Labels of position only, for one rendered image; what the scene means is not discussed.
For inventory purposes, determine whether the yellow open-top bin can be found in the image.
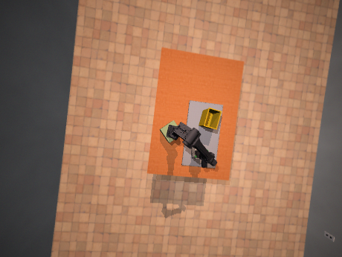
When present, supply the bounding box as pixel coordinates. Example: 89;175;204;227
199;108;222;129

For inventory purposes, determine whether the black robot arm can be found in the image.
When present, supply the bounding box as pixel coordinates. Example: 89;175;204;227
167;122;217;168

